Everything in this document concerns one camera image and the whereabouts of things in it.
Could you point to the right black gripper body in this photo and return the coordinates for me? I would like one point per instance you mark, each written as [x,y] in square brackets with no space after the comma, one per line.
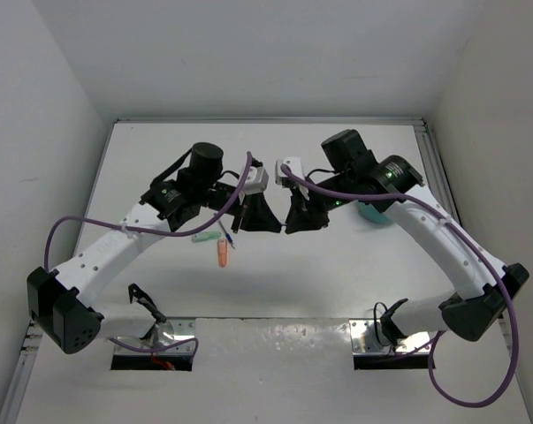
[315,207]

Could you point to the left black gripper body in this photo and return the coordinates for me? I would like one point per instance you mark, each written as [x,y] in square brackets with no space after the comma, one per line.
[247,208]

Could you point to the blue ballpoint pen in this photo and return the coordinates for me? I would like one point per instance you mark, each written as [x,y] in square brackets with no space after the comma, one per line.
[227,234]

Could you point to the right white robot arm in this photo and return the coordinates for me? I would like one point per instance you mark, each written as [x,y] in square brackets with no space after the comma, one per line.
[394,188]

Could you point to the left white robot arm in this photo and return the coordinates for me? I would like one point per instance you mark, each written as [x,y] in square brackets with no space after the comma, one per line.
[184,200]

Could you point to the orange highlighter lower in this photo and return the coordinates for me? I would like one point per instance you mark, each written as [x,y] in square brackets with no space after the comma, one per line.
[222,252]

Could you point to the green highlighter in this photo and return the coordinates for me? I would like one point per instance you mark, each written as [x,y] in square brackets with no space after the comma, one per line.
[205,236]

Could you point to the teal round organizer container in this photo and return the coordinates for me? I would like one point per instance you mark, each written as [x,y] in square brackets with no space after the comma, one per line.
[371,214]

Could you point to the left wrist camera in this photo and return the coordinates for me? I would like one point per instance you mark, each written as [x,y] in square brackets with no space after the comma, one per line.
[256,181]

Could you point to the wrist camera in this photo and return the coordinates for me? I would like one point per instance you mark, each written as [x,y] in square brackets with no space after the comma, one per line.
[256,181]
[288,165]

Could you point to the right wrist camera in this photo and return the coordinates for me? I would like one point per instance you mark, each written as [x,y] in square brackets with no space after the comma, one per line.
[288,165]

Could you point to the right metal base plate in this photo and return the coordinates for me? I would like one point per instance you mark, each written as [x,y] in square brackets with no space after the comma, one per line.
[365,343]

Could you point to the metal base plate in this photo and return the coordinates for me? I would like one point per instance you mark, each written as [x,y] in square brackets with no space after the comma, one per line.
[365,343]
[176,337]

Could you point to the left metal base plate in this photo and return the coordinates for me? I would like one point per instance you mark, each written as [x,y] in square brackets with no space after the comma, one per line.
[176,337]

